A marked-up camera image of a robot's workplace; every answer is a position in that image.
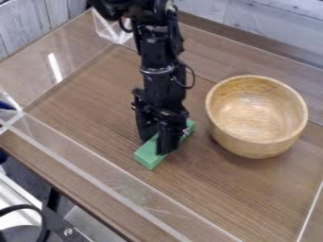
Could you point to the brown wooden bowl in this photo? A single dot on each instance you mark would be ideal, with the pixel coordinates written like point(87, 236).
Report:
point(257, 116)

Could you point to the green rectangular block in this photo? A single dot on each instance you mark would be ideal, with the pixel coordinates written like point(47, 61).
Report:
point(146, 155)

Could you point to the black base with bolt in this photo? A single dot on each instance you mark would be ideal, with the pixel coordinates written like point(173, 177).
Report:
point(61, 230)

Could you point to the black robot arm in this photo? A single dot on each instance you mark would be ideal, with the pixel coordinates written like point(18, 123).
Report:
point(154, 28)

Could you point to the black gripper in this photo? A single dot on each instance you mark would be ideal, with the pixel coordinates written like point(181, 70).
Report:
point(158, 104)

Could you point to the black table leg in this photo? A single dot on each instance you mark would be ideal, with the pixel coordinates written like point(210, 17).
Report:
point(54, 199)

